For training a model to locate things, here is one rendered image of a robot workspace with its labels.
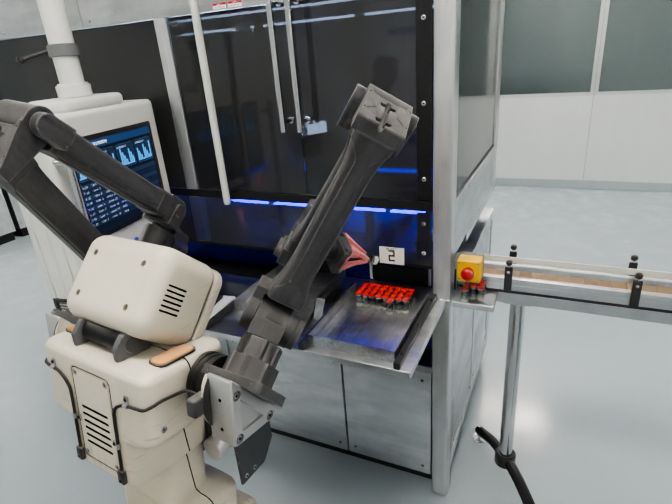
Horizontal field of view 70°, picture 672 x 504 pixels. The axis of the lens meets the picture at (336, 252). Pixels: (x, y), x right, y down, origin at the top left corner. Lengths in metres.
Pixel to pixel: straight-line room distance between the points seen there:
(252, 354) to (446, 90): 0.93
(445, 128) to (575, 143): 4.71
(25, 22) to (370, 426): 2.09
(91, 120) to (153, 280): 0.94
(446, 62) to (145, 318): 1.01
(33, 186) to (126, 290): 0.23
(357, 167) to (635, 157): 5.56
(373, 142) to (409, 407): 1.37
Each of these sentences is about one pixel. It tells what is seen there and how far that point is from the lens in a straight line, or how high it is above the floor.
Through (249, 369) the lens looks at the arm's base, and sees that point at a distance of 0.76.
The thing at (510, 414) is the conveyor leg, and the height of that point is 0.35.
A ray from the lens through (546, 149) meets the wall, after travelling 6.10.
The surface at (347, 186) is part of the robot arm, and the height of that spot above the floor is 1.47.
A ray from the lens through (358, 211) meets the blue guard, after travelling 1.57.
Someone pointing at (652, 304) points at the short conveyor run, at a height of 0.90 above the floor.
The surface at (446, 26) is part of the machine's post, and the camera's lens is 1.41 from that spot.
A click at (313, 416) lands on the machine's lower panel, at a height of 0.23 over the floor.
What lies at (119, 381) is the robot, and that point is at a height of 1.22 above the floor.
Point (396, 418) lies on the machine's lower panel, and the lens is 1.97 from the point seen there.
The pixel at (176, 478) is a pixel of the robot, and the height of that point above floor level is 0.96.
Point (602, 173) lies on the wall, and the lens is 6.17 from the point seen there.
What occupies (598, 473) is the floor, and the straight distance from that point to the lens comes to 2.39.
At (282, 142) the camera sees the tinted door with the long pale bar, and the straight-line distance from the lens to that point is 1.65.
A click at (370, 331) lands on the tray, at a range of 1.44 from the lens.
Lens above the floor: 1.65
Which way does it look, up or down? 23 degrees down
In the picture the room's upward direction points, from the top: 5 degrees counter-clockwise
